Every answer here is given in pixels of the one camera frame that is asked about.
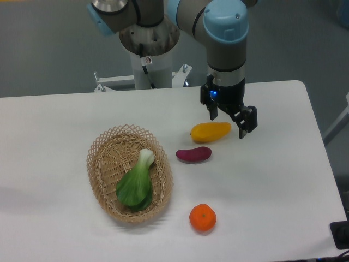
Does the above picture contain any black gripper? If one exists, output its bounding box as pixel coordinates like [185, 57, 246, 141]
[200, 74, 258, 139]

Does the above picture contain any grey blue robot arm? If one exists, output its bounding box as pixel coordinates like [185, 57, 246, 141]
[87, 1, 257, 138]

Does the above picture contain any woven wicker basket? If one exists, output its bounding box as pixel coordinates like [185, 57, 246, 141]
[87, 124, 173, 223]

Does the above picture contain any yellow mango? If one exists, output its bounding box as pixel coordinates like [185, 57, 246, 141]
[190, 122, 231, 143]

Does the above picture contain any purple sweet potato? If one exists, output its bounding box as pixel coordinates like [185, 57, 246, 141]
[176, 146, 212, 163]

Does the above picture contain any orange tangerine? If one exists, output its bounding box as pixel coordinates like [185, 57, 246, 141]
[189, 204, 217, 232]

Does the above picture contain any green bok choy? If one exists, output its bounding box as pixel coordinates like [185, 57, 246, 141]
[116, 149, 155, 212]

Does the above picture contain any black device at table edge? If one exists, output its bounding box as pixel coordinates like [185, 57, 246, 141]
[329, 221, 348, 250]

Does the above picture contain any black cable on pedestal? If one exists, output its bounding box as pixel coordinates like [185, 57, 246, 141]
[138, 43, 158, 90]

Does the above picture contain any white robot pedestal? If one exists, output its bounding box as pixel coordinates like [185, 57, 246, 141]
[93, 24, 191, 92]

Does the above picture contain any white frame at right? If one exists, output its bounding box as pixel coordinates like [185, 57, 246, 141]
[322, 94, 348, 146]

